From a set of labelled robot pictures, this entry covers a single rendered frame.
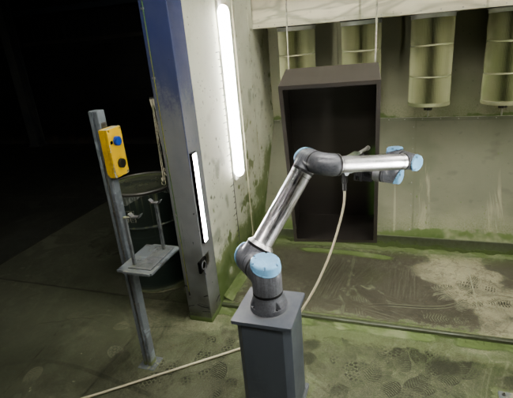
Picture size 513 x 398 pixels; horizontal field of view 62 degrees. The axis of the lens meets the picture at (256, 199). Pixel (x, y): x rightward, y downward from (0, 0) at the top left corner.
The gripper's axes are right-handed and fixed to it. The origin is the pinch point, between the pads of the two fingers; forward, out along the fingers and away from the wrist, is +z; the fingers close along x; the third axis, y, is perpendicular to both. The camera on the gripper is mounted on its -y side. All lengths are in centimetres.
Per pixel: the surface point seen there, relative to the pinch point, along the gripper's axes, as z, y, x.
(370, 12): 31, -88, 113
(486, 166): -58, 41, 161
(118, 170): 78, -19, -108
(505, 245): -85, 97, 130
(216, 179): 89, 17, -20
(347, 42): 51, -67, 114
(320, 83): 13, -51, -4
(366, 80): -11, -51, 7
